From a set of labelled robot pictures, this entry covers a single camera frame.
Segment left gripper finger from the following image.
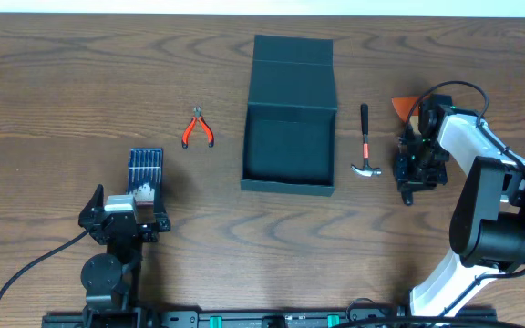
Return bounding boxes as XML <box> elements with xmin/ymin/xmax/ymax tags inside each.
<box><xmin>153</xmin><ymin>182</ymin><xmax>168</xmax><ymax>221</ymax></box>
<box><xmin>83</xmin><ymin>184</ymin><xmax>104</xmax><ymax>218</ymax></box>

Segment blue screwdriver bit set case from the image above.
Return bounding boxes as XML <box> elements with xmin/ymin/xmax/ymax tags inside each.
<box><xmin>126</xmin><ymin>148</ymin><xmax>163</xmax><ymax>206</ymax></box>

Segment small claw hammer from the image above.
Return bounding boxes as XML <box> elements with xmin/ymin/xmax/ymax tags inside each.
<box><xmin>351</xmin><ymin>103</ymin><xmax>382</xmax><ymax>178</ymax></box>

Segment orange scraper wooden handle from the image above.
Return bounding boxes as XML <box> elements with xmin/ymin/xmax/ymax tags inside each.
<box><xmin>391</xmin><ymin>96</ymin><xmax>419</xmax><ymax>123</ymax></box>

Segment black yellow screwdriver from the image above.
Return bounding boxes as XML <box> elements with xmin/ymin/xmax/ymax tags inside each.
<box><xmin>401</xmin><ymin>191</ymin><xmax>414</xmax><ymax>206</ymax></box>

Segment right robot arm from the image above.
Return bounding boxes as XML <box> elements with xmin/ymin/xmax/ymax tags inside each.
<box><xmin>392</xmin><ymin>94</ymin><xmax>525</xmax><ymax>317</ymax></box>

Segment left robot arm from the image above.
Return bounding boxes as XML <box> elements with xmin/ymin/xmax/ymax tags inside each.
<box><xmin>78</xmin><ymin>182</ymin><xmax>170</xmax><ymax>313</ymax></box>

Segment dark green open box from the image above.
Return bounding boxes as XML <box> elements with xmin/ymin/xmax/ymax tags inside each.
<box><xmin>241</xmin><ymin>35</ymin><xmax>338</xmax><ymax>197</ymax></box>

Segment red handled pliers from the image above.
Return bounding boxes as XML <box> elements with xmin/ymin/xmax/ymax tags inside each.
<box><xmin>180</xmin><ymin>105</ymin><xmax>216</xmax><ymax>149</ymax></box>

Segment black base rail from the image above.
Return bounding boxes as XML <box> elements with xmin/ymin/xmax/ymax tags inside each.
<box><xmin>41</xmin><ymin>307</ymin><xmax>499</xmax><ymax>328</ymax></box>

